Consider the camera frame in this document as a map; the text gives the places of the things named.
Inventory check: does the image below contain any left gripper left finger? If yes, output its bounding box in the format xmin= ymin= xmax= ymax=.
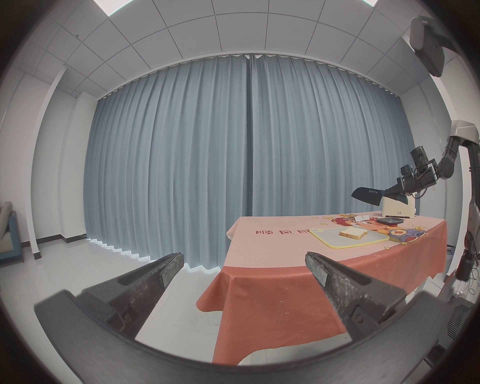
xmin=81 ymin=252 xmax=185 ymax=340

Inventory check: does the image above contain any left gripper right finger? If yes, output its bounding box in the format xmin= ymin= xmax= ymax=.
xmin=304 ymin=251 xmax=408 ymax=343

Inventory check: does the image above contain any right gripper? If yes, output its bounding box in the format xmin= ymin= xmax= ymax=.
xmin=396 ymin=175 xmax=418 ymax=196

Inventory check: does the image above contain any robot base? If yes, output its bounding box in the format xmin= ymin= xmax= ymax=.
xmin=437 ymin=272 xmax=480 ymax=372

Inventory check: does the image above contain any cream toaster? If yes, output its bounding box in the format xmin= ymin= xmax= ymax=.
xmin=381 ymin=195 xmax=416 ymax=219

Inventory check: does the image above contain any cutting board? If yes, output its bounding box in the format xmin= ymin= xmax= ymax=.
xmin=309 ymin=226 xmax=391 ymax=250

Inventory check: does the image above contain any blue curtain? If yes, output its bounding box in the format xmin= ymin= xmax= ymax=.
xmin=82 ymin=55 xmax=251 ymax=270
xmin=245 ymin=53 xmax=416 ymax=220

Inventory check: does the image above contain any grey and blue sofa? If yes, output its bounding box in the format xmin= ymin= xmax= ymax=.
xmin=0 ymin=200 xmax=24 ymax=266

